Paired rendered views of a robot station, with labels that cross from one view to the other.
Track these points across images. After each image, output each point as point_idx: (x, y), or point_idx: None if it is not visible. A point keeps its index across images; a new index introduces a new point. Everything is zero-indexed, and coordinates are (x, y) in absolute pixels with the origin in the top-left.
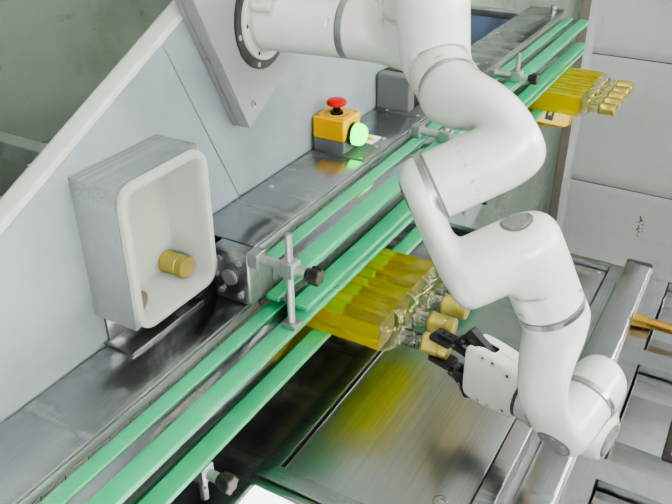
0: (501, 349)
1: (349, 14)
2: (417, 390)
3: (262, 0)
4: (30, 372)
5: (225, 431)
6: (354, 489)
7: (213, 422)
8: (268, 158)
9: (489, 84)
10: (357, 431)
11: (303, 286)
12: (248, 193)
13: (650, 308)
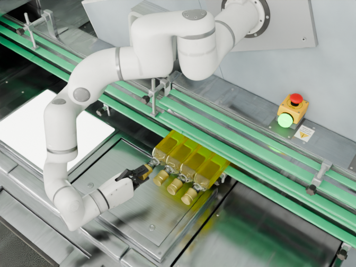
0: (115, 182)
1: None
2: (158, 190)
3: (228, 0)
4: (123, 42)
5: (119, 107)
6: (105, 159)
7: (125, 105)
8: (248, 81)
9: (87, 58)
10: (135, 163)
11: (177, 116)
12: (225, 81)
13: None
